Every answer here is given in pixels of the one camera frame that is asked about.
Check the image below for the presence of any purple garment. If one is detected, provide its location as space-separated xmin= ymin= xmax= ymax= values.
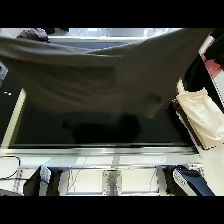
xmin=15 ymin=28 xmax=50 ymax=43

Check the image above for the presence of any red garment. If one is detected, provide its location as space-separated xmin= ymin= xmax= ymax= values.
xmin=201 ymin=55 xmax=224 ymax=78

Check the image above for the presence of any grey-brown shirt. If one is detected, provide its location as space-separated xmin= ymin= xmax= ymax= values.
xmin=0 ymin=28 xmax=214 ymax=120

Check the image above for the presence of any black garment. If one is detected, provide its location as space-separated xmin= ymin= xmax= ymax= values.
xmin=182 ymin=54 xmax=224 ymax=113

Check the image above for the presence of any black cable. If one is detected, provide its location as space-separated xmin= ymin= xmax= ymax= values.
xmin=0 ymin=154 xmax=22 ymax=181

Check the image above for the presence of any dark brown garment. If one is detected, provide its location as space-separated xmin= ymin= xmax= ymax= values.
xmin=171 ymin=99 xmax=209 ymax=152

